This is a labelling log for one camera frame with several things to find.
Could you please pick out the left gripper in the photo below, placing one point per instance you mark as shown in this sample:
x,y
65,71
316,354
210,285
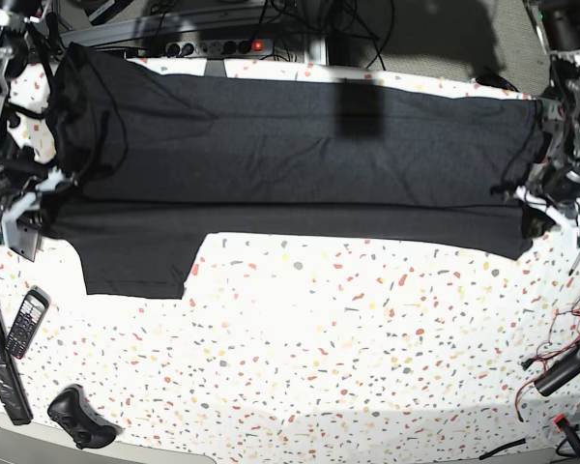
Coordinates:
x,y
551,196

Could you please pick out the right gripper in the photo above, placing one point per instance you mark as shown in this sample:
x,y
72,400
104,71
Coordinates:
x,y
19,177

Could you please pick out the black T-shirt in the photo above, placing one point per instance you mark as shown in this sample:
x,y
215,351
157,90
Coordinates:
x,y
162,161

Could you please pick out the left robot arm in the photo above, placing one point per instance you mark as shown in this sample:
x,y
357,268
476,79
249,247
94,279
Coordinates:
x,y
557,26

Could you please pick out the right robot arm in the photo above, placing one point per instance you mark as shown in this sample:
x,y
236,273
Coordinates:
x,y
27,29

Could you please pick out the black handheld device left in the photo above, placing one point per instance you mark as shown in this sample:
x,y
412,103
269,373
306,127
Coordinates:
x,y
25,239

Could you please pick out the long black bar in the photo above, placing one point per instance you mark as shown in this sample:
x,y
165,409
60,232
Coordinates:
x,y
12,394

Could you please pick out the red black clamp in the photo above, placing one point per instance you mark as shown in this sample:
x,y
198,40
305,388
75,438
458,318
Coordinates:
x,y
571,436

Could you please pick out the grey power strip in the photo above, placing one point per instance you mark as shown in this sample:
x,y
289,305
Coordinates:
x,y
219,49

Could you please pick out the black game controller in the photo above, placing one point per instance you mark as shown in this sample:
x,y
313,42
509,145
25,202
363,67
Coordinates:
x,y
87,429

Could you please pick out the red handled screwdriver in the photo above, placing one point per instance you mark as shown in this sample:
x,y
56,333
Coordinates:
x,y
574,264

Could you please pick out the black cordless phone handset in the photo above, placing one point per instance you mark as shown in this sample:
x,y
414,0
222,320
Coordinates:
x,y
31,312

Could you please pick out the black cylinder with wires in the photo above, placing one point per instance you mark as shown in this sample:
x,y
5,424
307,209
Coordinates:
x,y
560,373

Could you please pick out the black cable strip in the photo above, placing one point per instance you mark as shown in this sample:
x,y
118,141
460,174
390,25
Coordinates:
x,y
502,448

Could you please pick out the grey camera stand base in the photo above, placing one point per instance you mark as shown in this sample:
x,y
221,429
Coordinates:
x,y
215,68

